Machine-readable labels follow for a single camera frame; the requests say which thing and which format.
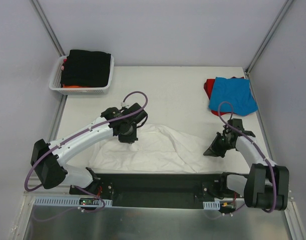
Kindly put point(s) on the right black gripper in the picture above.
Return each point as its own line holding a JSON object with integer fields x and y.
{"x": 219, "y": 144}

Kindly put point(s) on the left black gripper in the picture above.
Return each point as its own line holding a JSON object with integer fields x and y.
{"x": 128, "y": 137}

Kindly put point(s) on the white t shirt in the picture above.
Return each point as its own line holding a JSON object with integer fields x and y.
{"x": 158, "y": 149}

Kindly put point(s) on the blue t shirt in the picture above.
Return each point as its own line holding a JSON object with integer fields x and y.
{"x": 232, "y": 95}

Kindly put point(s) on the red t shirt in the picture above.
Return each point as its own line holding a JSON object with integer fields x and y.
{"x": 207, "y": 88}

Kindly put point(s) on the white plastic basket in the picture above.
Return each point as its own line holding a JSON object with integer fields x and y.
{"x": 55, "y": 81}

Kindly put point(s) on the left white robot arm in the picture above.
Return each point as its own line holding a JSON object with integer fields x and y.
{"x": 50, "y": 159}

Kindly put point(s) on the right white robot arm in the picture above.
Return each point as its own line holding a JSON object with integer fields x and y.
{"x": 266, "y": 185}

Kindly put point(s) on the black t shirt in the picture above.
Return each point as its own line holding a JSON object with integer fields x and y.
{"x": 86, "y": 69}

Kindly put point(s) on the pink t shirt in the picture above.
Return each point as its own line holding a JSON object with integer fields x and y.
{"x": 62, "y": 66}

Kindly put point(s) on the right white cable duct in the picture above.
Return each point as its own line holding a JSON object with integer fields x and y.
{"x": 211, "y": 205}

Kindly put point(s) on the white cable duct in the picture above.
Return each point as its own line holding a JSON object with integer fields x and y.
{"x": 211, "y": 205}
{"x": 56, "y": 201}

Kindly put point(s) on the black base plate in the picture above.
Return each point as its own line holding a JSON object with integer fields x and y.
{"x": 179, "y": 191}

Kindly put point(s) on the left white cable duct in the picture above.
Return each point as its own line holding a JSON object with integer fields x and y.
{"x": 56, "y": 201}

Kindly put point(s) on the aluminium rail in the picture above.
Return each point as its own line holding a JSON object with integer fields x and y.
{"x": 59, "y": 191}

